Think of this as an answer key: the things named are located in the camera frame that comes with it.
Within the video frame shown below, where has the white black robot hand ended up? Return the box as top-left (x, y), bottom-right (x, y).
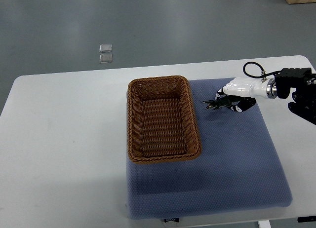
top-left (215, 77), bottom-right (277, 113)

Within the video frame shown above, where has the dark toy crocodile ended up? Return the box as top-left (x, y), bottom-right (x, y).
top-left (203, 95), bottom-right (242, 110)

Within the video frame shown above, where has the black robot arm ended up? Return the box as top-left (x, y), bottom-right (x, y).
top-left (275, 68), bottom-right (316, 124)

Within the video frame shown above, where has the brown wicker basket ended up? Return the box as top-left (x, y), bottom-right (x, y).
top-left (127, 76), bottom-right (202, 164)

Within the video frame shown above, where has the blue foam mat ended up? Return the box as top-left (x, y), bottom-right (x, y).
top-left (126, 78), bottom-right (292, 219)

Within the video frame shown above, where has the black table control panel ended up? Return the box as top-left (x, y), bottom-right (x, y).
top-left (297, 216), bottom-right (316, 223)

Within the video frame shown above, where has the upper floor plate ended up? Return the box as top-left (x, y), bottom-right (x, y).
top-left (99, 44), bottom-right (112, 53)

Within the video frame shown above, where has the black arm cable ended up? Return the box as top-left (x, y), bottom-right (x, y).
top-left (242, 62), bottom-right (282, 79)

